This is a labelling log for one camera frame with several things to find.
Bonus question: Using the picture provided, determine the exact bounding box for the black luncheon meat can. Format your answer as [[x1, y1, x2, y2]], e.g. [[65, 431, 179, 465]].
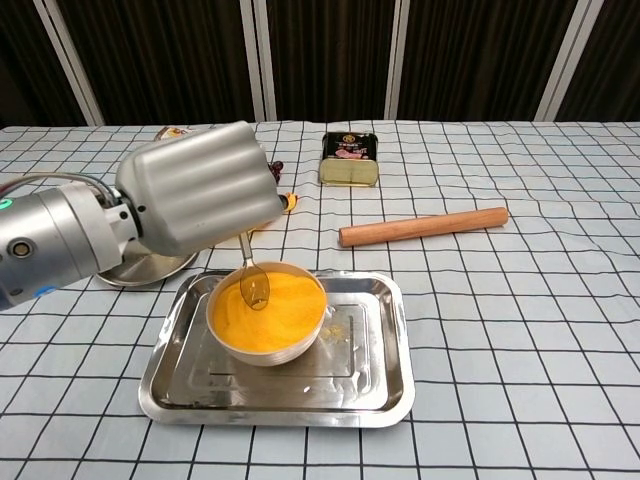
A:
[[318, 131, 380, 189]]

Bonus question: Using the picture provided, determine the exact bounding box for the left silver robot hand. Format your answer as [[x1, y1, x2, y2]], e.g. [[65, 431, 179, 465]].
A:
[[114, 119, 292, 257]]

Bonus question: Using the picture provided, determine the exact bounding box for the tea bottle with orange label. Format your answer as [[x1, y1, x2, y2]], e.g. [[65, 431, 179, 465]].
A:
[[158, 125, 216, 144]]

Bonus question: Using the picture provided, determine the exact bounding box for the black folding screen white frame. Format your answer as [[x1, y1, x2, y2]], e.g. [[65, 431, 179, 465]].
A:
[[0, 0, 640, 129]]

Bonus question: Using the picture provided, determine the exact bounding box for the rectangular stainless steel tray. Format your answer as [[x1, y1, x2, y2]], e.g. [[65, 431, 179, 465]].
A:
[[138, 269, 417, 429]]

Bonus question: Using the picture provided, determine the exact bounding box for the white checked tablecloth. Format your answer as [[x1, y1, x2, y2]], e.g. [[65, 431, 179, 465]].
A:
[[0, 118, 640, 480]]

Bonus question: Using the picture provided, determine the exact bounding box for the wooden rolling pin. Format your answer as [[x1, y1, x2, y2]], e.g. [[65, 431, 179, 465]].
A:
[[338, 206, 510, 249]]

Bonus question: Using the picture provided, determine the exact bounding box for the small metal spoon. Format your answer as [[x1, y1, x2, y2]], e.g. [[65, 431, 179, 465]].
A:
[[238, 232, 272, 311]]

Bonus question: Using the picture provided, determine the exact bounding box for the yellow rubber chicken toy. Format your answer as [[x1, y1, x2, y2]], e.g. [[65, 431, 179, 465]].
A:
[[249, 192, 305, 236]]

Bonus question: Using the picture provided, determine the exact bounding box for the white bowl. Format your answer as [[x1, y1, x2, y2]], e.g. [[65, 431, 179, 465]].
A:
[[206, 262, 329, 368]]

